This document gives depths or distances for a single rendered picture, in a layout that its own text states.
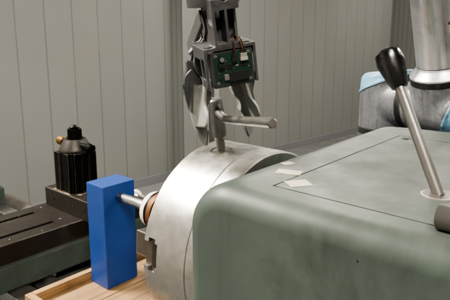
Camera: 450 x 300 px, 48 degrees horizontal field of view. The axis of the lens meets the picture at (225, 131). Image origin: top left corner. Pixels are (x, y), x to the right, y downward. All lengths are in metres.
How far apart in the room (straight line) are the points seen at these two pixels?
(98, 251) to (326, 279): 0.70
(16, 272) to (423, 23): 0.98
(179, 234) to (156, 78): 3.91
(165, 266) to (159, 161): 4.00
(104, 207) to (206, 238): 0.51
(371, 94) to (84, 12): 3.30
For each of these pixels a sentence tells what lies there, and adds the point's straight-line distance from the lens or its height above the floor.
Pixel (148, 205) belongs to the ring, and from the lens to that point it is 0.96.
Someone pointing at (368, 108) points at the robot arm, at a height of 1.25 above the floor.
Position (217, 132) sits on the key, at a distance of 0.78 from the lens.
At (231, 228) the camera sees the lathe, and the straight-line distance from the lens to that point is 0.55.
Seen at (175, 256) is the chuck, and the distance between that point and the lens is 0.74.
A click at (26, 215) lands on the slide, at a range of 1.35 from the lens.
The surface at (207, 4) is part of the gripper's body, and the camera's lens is 0.66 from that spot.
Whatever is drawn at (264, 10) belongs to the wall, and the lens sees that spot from 5.53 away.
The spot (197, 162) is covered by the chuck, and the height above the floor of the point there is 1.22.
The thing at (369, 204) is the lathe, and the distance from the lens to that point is 0.52.
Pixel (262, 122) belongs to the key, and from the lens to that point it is 0.56.
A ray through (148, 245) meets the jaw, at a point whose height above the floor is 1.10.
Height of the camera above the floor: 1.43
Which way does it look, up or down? 12 degrees down
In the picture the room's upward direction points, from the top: straight up
